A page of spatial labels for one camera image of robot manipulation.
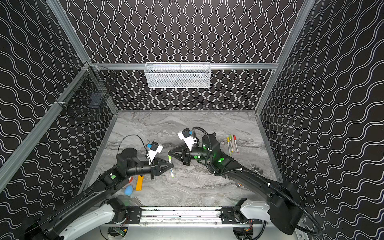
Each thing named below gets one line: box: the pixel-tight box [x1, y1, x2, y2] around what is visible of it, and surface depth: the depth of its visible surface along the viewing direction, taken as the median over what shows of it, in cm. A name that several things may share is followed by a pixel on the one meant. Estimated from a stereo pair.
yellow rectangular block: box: [135, 175, 145, 191], surface depth 85 cm
